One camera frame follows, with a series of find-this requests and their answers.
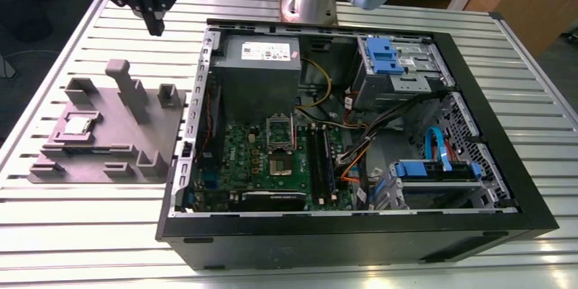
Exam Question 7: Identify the silver CPU green edge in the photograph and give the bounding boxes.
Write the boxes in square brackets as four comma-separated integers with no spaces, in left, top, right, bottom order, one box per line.
[63,116,91,135]

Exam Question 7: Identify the grey power supply white label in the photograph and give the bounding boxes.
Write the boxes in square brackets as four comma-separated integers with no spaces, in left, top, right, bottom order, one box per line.
[211,34,303,124]

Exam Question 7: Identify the blue RAM stick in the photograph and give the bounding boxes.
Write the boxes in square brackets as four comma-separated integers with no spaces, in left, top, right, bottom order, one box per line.
[63,146,113,155]

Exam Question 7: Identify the grey parts rack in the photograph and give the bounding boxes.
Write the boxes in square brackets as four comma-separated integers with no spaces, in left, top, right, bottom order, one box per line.
[27,58,188,185]

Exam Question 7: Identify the blue plastic drive carrier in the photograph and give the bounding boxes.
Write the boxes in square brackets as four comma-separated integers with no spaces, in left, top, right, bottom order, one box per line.
[366,37,406,75]

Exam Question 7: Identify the green motherboard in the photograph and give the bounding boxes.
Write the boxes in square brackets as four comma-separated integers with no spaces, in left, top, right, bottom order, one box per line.
[194,112,358,212]

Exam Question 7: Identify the grey metal drive cage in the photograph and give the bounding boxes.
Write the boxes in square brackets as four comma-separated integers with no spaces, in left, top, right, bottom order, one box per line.
[351,35,455,110]

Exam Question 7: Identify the black RAM slot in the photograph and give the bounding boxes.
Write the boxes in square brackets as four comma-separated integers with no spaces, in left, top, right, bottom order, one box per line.
[306,123,323,204]

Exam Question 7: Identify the dark installed RAM stick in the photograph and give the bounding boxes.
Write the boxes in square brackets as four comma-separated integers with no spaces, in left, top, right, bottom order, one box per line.
[315,125,339,202]

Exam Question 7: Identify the black graphics card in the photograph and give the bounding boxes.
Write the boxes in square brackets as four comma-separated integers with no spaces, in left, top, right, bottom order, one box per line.
[227,190,308,212]

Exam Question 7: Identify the hard disk in blue carrier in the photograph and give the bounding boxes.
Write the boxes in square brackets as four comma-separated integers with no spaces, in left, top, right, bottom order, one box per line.
[390,160,485,181]

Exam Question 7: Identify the brown wooden cabinet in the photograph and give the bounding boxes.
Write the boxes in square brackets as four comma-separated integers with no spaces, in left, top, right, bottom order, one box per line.
[465,0,578,56]

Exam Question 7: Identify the perforated metal disk bay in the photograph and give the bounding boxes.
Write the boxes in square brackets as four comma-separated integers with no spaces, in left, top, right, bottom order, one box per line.
[370,160,515,212]

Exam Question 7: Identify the black open PC case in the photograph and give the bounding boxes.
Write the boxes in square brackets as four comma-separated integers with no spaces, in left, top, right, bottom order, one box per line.
[155,17,561,271]

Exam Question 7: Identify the red black twisted wire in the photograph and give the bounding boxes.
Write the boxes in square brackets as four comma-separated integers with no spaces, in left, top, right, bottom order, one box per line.
[203,94,218,154]

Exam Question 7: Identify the yellow power wire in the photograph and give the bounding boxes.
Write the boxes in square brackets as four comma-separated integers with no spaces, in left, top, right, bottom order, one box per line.
[295,57,334,110]

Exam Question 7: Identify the metal socket cover frame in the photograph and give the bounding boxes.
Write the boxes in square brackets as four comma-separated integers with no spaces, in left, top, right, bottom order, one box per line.
[264,114,295,153]

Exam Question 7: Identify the black cable bundle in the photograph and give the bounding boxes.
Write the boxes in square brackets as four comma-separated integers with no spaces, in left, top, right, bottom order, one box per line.
[336,91,453,164]

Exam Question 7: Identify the blue data wire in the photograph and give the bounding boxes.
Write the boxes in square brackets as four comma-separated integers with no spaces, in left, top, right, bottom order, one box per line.
[423,126,453,173]

